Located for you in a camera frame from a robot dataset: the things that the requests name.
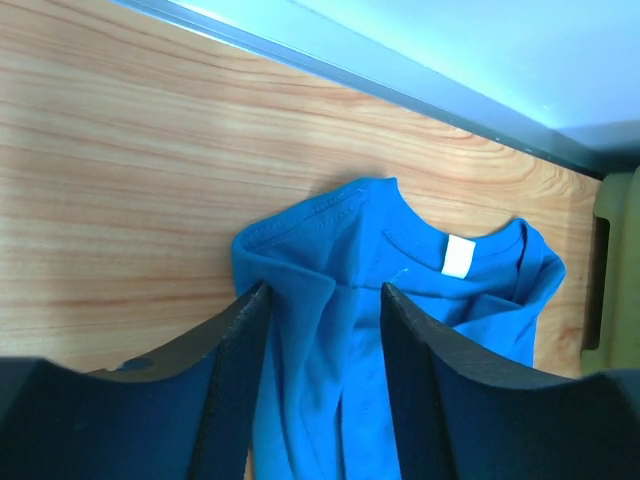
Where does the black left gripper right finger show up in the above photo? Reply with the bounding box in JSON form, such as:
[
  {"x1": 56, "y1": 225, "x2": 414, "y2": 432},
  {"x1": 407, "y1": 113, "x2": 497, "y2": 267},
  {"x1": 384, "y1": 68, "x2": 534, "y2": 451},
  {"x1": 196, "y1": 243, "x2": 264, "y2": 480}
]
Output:
[{"x1": 380, "y1": 284, "x2": 639, "y2": 479}]

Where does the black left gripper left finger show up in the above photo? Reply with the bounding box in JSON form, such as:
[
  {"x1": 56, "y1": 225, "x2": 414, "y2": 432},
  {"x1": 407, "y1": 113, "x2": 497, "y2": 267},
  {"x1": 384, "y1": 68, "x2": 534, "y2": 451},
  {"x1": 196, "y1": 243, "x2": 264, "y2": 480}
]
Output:
[{"x1": 1, "y1": 284, "x2": 271, "y2": 479}]

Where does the blue t-shirt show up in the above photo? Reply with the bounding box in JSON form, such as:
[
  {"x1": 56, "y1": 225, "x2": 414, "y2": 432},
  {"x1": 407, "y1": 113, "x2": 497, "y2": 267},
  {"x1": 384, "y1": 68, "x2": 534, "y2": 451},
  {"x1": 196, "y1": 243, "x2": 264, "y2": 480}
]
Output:
[{"x1": 231, "y1": 178, "x2": 566, "y2": 479}]

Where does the green plastic laundry basket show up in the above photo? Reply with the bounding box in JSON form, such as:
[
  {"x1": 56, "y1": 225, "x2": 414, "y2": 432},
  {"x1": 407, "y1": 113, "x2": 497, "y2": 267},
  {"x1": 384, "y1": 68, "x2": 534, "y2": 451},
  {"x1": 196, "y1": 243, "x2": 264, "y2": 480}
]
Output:
[{"x1": 581, "y1": 171, "x2": 639, "y2": 375}]

